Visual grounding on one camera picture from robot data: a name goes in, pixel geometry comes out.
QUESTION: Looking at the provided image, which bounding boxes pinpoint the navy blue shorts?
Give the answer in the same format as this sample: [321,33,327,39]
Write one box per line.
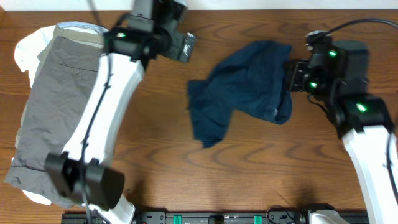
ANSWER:
[187,40,292,148]

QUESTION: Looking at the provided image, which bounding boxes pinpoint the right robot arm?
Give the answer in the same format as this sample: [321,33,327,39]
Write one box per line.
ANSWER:
[284,40,397,223]

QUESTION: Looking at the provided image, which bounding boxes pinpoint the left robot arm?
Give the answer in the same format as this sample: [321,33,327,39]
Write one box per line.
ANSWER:
[45,0,196,223]

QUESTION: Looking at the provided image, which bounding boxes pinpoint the khaki shorts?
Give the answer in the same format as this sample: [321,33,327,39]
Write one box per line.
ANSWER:
[35,25,103,77]

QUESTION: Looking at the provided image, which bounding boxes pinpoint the grey shorts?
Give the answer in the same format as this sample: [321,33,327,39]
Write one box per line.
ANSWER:
[5,37,102,208]

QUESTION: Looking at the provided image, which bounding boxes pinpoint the white garment under pile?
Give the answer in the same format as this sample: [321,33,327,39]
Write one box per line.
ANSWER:
[11,24,57,207]

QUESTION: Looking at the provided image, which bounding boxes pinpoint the left camera cable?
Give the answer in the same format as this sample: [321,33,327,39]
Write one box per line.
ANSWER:
[79,0,113,224]

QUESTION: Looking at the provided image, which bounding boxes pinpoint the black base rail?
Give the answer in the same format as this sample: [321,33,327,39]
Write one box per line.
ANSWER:
[60,210,369,224]

